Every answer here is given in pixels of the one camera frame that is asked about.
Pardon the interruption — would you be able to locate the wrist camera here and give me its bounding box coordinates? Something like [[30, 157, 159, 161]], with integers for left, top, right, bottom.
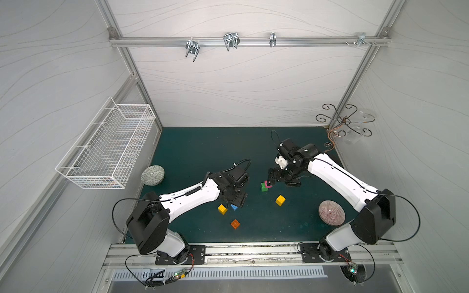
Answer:
[[275, 144, 293, 170], [228, 166, 249, 185]]

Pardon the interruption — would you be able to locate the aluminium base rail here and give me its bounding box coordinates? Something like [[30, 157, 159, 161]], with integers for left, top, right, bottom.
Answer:
[[102, 241, 404, 269]]

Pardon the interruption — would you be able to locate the green patterned round bowl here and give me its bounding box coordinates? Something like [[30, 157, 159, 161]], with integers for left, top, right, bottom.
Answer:
[[141, 165, 165, 186]]

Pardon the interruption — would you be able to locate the white slotted cable duct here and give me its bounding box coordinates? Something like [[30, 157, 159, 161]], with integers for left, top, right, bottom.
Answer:
[[112, 266, 327, 282]]

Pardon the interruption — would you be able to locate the metal U-bolt clamp left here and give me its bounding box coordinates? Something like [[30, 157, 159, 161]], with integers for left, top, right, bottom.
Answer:
[[185, 40, 200, 62]]

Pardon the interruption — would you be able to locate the copper curled hook stand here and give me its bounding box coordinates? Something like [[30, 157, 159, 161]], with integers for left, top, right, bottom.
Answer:
[[315, 103, 376, 153]]

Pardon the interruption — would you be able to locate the green mat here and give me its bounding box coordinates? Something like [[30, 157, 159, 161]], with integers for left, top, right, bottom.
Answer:
[[144, 127, 356, 243]]

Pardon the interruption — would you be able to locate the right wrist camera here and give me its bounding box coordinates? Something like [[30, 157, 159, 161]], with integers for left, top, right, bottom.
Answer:
[[275, 144, 293, 170]]

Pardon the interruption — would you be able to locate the small metal bracket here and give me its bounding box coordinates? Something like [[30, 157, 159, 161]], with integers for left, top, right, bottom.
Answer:
[[269, 32, 277, 48]]

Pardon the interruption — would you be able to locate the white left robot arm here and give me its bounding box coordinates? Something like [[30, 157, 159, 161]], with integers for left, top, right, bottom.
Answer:
[[126, 167, 249, 264]]

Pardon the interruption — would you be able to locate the yellow lego brick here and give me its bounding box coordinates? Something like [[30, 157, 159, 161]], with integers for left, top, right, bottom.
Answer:
[[218, 204, 228, 215], [276, 195, 286, 206]]

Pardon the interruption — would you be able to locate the orange lego brick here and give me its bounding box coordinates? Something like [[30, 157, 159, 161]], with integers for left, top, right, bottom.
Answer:
[[230, 219, 240, 230]]

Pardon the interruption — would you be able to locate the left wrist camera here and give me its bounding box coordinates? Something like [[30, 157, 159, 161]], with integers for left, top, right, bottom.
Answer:
[[228, 166, 249, 185]]

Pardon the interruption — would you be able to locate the pink patterned round bowl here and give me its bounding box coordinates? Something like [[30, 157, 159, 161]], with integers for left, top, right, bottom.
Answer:
[[318, 200, 346, 227]]

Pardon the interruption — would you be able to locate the metal U-bolt clamp middle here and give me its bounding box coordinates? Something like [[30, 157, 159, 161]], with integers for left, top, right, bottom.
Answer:
[[223, 32, 240, 51]]

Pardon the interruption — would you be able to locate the aluminium top crossbar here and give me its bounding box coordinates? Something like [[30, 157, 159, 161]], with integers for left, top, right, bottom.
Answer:
[[110, 35, 392, 48]]

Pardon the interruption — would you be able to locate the metal u-bolt clamp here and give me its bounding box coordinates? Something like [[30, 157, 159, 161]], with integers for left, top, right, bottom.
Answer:
[[223, 32, 240, 51], [185, 40, 200, 62]]

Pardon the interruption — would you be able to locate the metal clamp right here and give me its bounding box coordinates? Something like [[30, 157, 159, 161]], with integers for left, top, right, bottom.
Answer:
[[344, 33, 377, 48]]

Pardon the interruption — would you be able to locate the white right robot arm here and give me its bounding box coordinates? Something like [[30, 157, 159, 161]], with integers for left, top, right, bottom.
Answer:
[[267, 139, 396, 261]]

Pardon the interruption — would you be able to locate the white wire basket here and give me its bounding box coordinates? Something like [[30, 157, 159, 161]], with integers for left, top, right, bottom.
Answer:
[[55, 97, 156, 190]]

